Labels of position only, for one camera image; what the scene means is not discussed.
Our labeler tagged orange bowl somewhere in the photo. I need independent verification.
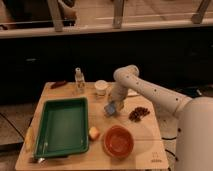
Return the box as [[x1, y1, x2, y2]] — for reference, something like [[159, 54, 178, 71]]
[[103, 125, 134, 159]]

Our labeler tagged black cable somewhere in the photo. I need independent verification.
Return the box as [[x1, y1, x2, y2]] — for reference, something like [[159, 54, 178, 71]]
[[161, 135, 178, 163]]

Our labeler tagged white cup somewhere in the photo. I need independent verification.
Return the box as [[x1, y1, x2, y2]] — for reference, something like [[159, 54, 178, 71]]
[[94, 80, 108, 96]]

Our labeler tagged blue sponge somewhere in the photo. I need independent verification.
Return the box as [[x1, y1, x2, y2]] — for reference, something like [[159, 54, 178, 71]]
[[104, 102, 116, 116]]

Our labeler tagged metal spoon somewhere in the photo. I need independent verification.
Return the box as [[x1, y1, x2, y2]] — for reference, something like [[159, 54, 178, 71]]
[[27, 156, 68, 164]]

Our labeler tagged pile of brown beans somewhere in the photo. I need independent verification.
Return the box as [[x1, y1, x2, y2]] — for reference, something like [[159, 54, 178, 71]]
[[129, 107, 150, 122]]

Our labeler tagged red brown pepper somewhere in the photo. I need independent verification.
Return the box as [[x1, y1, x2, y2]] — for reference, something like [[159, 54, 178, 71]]
[[50, 80, 67, 89]]

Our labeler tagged yellow round fruit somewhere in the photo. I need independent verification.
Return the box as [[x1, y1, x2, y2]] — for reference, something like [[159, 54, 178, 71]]
[[89, 127, 100, 141]]

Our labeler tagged clear spray bottle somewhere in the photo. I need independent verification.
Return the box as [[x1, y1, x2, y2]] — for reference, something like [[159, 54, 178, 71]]
[[75, 67, 85, 93]]

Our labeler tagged green plastic tray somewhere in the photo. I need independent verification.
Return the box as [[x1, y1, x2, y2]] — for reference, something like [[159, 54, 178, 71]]
[[34, 97, 89, 158]]

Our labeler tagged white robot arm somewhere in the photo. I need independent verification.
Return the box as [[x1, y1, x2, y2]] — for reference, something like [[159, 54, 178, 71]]
[[105, 65, 213, 171]]

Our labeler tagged wooden railing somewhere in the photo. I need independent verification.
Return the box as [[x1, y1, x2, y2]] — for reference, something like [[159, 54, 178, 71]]
[[0, 0, 213, 39]]

